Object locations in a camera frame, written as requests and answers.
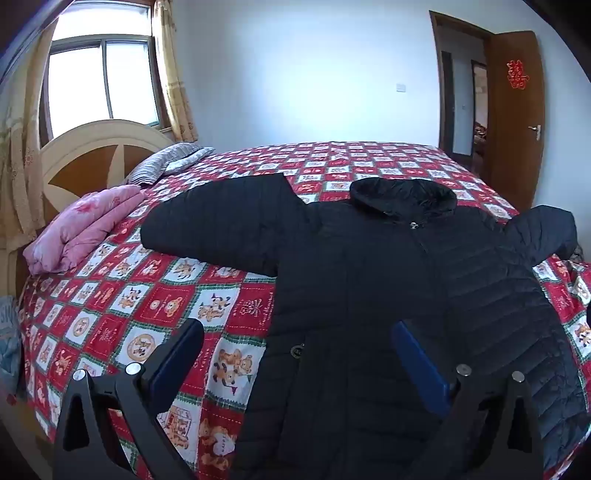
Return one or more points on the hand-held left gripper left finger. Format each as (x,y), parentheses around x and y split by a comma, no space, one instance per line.
(178,364)

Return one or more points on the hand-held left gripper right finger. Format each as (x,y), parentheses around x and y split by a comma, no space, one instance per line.
(422,364)

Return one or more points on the black hooded puffer jacket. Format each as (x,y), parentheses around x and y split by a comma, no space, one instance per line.
(369,258)

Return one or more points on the red checked bear-print bedspread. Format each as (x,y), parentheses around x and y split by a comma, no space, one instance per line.
(152,295)

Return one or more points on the pink folded quilt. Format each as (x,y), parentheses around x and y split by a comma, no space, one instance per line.
(78,226)

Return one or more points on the light blue cloth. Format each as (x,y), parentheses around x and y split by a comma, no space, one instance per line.
(8,341)

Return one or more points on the grey striped pillow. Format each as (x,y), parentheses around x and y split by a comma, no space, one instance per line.
(161,159)

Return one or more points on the cream and wood headboard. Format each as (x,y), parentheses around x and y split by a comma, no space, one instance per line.
(92,157)

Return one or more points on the yellow patterned curtain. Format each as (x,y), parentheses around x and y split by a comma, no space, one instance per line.
(23,152)
(173,74)

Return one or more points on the brown wooden door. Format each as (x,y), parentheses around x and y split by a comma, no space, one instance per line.
(517,115)

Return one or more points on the window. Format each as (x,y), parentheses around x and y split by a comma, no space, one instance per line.
(104,83)

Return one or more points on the red paper door decoration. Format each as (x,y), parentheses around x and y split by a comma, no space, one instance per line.
(516,74)

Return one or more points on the brown door frame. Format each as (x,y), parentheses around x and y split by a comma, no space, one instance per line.
(436,78)

